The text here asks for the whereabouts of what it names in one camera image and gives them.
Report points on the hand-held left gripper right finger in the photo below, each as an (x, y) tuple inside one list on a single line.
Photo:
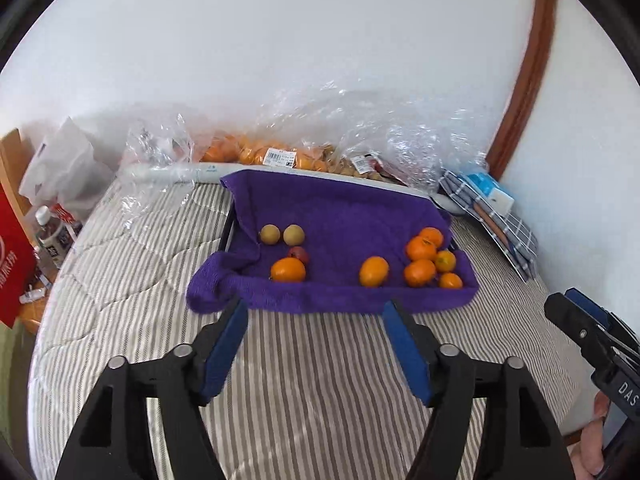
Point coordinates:
[(407, 355)]

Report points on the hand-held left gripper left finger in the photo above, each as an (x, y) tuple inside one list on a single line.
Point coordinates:
[(225, 350)]

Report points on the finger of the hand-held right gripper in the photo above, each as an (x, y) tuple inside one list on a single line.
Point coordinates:
[(582, 332), (587, 305)]

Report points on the orange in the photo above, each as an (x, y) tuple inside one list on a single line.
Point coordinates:
[(420, 273), (451, 281), (288, 270), (420, 250), (374, 271), (432, 236), (445, 261)]

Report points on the small yellow round fruit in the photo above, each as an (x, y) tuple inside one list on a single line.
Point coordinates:
[(270, 234), (294, 234)]

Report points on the clear bag of brown fruits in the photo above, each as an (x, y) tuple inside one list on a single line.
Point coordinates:
[(345, 162)]

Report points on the clear bag of red fruits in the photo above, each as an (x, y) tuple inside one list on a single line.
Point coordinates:
[(425, 150)]

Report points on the person's right hand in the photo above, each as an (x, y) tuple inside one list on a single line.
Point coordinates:
[(590, 450)]

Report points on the folded grey checked cloth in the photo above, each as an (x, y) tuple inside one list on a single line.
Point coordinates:
[(520, 240)]

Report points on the striped quilted bedspread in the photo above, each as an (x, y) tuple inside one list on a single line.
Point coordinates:
[(125, 285)]

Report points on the small red fruit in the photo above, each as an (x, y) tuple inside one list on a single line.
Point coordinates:
[(300, 254)]

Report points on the brown flat board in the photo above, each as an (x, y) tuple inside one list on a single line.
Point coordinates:
[(492, 227)]

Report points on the blue and white tissue pack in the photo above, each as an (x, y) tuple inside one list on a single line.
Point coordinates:
[(492, 192)]

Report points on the purple towel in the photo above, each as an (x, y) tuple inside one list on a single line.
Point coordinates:
[(340, 210)]

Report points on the white padded roll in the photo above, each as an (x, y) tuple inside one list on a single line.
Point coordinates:
[(175, 174)]

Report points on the wooden side table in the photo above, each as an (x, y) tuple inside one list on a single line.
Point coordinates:
[(30, 320)]

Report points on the plastic bottle dark label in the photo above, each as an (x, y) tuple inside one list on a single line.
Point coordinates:
[(52, 240)]

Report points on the labelled clear bag of oranges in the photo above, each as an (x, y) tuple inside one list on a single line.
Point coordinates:
[(280, 152)]

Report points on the plastic bottle red label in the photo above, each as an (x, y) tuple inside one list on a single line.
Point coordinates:
[(67, 215)]

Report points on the crumpled clear plastic bag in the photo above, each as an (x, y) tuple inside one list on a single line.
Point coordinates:
[(155, 145)]

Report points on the red printed box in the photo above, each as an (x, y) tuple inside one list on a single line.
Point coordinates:
[(12, 270)]

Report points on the white plastic bag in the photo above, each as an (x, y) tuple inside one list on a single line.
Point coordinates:
[(65, 165)]

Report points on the wooden door frame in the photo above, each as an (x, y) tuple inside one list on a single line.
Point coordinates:
[(535, 60)]

